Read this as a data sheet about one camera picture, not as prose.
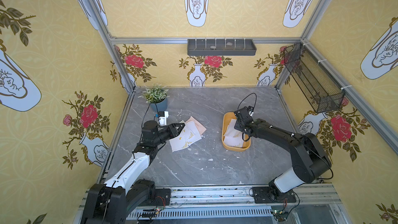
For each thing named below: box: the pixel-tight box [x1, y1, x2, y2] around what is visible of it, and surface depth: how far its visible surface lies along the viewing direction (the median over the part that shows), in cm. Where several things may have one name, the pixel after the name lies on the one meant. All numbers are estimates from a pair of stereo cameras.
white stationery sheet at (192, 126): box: [185, 120, 203, 146], surface depth 97 cm
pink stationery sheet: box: [185, 116, 207, 136], surface depth 100 cm
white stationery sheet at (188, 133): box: [179, 119, 196, 145], surface depth 96 cm
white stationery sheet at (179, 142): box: [168, 129, 190, 153], surface depth 94 cm
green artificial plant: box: [137, 82, 171, 104], surface depth 97 cm
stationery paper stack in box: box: [223, 118, 244, 148], surface depth 93 cm
